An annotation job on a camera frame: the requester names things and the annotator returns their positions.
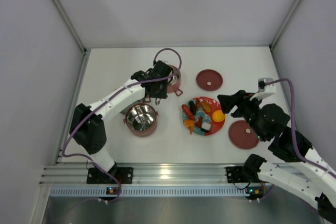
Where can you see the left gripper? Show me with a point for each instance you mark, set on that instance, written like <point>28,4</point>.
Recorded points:
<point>159,91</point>

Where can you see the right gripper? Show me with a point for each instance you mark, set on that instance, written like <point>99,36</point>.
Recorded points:
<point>238,104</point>

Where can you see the orange half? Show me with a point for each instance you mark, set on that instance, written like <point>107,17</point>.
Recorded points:
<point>218,116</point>

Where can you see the white sushi roll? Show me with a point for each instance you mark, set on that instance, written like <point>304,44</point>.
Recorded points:
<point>206,127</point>

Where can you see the red sausage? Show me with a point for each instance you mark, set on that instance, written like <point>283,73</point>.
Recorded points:
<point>188,112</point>

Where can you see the steel serving tongs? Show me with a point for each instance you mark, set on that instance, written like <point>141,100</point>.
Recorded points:
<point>158,102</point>

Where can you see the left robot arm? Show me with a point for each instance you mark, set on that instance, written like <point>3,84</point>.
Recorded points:
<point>88,122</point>

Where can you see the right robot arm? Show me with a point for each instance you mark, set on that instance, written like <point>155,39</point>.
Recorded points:
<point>270,124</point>

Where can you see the grey lunch box lid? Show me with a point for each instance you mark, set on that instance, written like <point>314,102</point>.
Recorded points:
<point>143,100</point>

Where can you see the pink steel bowl far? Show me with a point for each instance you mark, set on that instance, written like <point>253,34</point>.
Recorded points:
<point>174,85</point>

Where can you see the pink steel bowl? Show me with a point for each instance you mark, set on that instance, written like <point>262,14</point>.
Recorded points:
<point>141,119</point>
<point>174,85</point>

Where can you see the fried orange piece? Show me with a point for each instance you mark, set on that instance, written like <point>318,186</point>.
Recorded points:
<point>206,107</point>

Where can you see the red and teal plate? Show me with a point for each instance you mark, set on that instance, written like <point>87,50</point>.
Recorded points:
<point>207,117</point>

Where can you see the dark red lid far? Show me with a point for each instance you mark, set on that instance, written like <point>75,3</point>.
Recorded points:
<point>209,80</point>

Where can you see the dark red lid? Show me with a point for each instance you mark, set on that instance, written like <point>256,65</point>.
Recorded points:
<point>209,80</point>
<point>242,136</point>

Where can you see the pink steel bowl near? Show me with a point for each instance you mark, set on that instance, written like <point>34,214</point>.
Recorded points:
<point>141,119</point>

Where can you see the dark red lid near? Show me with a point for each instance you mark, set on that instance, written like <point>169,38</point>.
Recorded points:
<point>242,136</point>

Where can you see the black spiky sea cucumber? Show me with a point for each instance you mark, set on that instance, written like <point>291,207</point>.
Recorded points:
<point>193,106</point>

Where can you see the red meat piece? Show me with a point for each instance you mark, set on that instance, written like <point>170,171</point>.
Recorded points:
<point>199,122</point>

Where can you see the salmon piece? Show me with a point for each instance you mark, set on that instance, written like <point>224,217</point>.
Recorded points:
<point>189,124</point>

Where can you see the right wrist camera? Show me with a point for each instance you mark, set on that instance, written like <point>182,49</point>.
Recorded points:
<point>265,89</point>

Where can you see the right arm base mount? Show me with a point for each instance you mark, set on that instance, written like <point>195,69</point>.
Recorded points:
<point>248,172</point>

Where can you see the aluminium rail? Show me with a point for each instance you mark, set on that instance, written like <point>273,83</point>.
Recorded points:
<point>143,174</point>

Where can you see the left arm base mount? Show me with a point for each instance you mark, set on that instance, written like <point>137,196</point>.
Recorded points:
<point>124,175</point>

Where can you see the slotted cable duct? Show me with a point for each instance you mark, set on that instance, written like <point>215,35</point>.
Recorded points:
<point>149,191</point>

